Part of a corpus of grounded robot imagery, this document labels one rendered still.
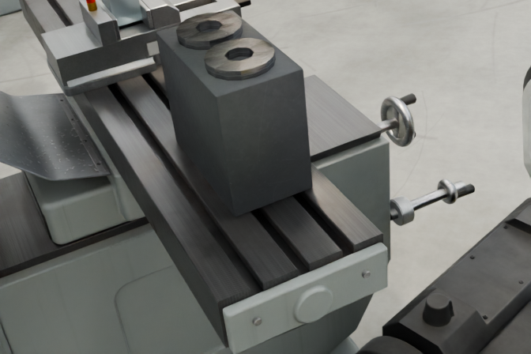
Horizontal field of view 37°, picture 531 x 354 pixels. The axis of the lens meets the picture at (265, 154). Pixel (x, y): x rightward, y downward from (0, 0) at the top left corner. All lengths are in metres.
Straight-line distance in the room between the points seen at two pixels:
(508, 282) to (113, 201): 0.70
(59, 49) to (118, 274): 0.41
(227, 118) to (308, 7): 2.94
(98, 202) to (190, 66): 0.42
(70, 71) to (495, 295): 0.82
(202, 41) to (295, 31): 2.62
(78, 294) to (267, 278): 0.56
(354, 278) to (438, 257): 1.38
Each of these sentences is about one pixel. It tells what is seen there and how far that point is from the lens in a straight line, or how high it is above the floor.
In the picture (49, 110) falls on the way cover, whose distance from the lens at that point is 1.52.
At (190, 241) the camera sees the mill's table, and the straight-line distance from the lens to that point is 1.03.
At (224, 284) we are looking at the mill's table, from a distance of 0.96.
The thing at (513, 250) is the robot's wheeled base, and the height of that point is 0.59.
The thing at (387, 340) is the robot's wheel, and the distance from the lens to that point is 1.35.
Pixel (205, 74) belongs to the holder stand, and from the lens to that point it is 1.00.
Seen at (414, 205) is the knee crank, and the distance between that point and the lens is 1.72.
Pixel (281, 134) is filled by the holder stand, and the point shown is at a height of 1.04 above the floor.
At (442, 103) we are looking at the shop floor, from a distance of 3.07.
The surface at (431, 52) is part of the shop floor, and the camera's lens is 3.42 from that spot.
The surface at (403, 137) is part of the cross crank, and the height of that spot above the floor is 0.62.
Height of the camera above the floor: 1.59
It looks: 34 degrees down
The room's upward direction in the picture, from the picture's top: 7 degrees counter-clockwise
